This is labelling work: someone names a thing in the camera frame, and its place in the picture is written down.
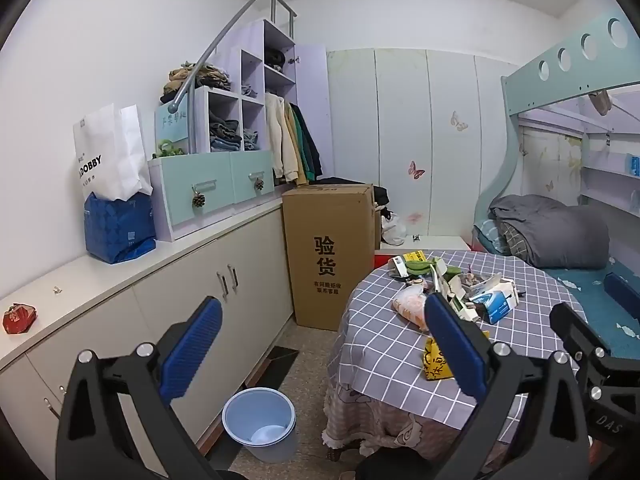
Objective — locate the red white low bench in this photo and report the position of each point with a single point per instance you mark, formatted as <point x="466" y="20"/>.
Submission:
<point x="440" y="242"/>

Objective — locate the pale orange plastic bag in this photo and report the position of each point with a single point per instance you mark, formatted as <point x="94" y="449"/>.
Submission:
<point x="410" y="307"/>

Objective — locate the small blue packet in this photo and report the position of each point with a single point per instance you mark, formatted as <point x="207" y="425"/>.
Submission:
<point x="635" y="165"/>

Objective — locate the blue patterned tissue pack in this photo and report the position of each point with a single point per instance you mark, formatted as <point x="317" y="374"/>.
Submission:
<point x="117" y="230"/>

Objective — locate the mint printed box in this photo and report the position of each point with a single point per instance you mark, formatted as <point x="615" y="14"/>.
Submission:
<point x="172" y="122"/>

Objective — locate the grey metal handrail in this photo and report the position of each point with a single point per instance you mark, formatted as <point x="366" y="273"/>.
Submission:
<point x="220" y="35"/>

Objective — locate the brown hanging pouch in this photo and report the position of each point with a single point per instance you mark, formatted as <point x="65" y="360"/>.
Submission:
<point x="599" y="101"/>

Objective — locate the blue plastic bin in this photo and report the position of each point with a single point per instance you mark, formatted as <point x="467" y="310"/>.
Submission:
<point x="240" y="410"/>

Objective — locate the dark blue cushion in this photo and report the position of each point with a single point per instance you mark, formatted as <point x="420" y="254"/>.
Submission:
<point x="622" y="295"/>

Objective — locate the blue white carton box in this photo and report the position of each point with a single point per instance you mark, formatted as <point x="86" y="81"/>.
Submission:
<point x="495" y="307"/>

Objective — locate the beige butterfly sticker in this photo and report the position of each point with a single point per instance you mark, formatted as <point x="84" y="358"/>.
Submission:
<point x="458" y="121"/>

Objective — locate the white wardrobe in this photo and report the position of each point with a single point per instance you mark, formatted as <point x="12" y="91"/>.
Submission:
<point x="400" y="110"/>

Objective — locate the teal printed bed sheet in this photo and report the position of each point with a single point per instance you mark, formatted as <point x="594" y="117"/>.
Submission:
<point x="585" y="290"/>

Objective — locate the pink printed table skirt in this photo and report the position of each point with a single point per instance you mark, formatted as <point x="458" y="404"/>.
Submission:
<point x="380" y="410"/>

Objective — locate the grey quilt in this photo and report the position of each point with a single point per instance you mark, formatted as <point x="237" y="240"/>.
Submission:
<point x="550" y="230"/>

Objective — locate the pine cone ornament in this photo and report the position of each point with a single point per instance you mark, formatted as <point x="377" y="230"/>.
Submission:
<point x="259" y="185"/>
<point x="199" y="200"/>

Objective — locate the black hanging jacket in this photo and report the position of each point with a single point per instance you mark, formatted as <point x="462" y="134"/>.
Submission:
<point x="312" y="150"/>

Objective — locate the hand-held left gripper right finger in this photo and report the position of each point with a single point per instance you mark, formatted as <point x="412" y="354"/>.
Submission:
<point x="455" y="345"/>

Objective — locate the cream hanging jacket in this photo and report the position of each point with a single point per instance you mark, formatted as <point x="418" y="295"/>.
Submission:
<point x="280" y="135"/>

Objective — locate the white paper bag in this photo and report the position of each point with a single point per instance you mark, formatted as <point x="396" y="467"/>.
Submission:
<point x="110" y="150"/>

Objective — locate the plain cardboard box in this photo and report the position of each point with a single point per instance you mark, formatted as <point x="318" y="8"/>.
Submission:
<point x="377" y="220"/>

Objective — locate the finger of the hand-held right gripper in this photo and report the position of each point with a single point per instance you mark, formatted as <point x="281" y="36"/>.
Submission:
<point x="610" y="390"/>

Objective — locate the pink butterfly sticker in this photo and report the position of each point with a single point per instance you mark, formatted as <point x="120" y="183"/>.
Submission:
<point x="416" y="170"/>

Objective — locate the grey checked tablecloth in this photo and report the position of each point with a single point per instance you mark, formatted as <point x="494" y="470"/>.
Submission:
<point x="390" y="350"/>

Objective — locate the folded olive clothes pile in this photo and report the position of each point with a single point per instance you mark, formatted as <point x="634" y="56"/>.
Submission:
<point x="200" y="80"/>

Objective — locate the tall printed cardboard box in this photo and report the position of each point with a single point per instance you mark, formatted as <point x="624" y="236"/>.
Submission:
<point x="325" y="230"/>

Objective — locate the mint drawer shelf unit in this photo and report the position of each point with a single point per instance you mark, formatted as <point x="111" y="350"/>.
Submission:
<point x="201" y="125"/>

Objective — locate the red packet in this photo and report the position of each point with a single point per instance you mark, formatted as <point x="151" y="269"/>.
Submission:
<point x="20" y="320"/>

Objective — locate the yellow printed wrapper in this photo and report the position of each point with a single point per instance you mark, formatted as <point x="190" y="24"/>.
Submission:
<point x="435" y="366"/>

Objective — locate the green artificial plant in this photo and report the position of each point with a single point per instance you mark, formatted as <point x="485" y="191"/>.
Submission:
<point x="172" y="149"/>

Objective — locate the wide mint drawer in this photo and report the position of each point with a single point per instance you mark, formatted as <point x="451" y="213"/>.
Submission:
<point x="185" y="190"/>

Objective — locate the black floor mat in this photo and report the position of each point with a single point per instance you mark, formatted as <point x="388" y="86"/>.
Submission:
<point x="277" y="362"/>

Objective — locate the narrow mint drawer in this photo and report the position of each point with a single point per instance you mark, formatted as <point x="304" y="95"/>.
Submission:
<point x="247" y="167"/>

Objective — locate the folded jeans pile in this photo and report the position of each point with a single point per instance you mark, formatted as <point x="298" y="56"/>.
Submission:
<point x="225" y="132"/>

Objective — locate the beige low cabinet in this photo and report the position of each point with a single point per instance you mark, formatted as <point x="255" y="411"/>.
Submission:
<point x="150" y="310"/>

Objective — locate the mint bunk bed frame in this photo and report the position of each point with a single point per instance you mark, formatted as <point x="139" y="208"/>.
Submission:
<point x="550" y="70"/>

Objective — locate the white plastic bag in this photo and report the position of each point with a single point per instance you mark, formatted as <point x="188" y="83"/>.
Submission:
<point x="393" y="230"/>

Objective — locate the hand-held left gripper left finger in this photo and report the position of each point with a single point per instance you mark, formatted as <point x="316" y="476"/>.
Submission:
<point x="192" y="345"/>

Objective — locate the green hanging garment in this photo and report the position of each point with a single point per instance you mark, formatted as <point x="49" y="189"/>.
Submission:
<point x="298" y="130"/>

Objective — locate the black garment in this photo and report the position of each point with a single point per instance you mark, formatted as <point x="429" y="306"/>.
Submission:
<point x="350" y="180"/>

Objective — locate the blue checked pillow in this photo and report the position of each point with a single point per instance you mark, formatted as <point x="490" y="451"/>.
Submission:
<point x="486" y="235"/>

